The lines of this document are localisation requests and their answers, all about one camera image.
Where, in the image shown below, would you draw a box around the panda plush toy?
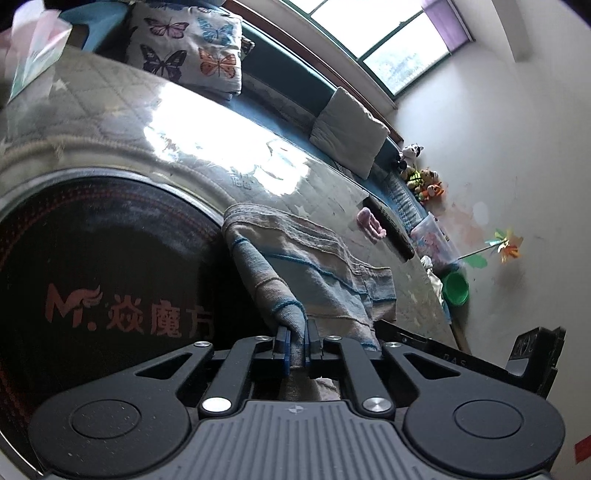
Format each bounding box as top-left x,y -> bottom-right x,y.
393,143 -> 424,172

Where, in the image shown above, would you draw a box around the grey square cushion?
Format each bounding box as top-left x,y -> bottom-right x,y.
310,87 -> 390,180

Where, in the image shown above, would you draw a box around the clear plastic storage box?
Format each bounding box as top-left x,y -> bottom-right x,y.
410,213 -> 460,273

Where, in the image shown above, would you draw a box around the orange plush toys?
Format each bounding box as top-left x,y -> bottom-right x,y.
401,167 -> 445,205

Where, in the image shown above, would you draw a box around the blue sofa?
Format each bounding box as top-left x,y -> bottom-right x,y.
59,0 -> 459,324

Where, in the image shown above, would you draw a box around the colourful pinwheel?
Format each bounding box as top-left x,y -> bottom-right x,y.
458,229 -> 524,269

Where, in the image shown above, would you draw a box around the cream crumpled clothes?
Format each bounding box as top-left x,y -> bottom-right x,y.
421,255 -> 452,324

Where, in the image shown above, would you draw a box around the black remote control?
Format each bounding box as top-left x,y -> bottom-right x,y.
363,195 -> 415,261

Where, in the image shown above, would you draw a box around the window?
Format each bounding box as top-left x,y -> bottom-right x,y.
224,0 -> 473,115

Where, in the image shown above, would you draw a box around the green plastic basin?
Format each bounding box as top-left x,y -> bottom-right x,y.
443,271 -> 469,307

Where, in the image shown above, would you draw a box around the blue striped knit garment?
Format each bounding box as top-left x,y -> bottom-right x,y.
222,203 -> 397,401

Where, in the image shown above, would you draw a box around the butterfly print pillow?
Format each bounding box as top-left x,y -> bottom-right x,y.
125,2 -> 242,98

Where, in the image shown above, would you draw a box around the pink hair tie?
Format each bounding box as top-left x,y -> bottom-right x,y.
355,206 -> 388,242

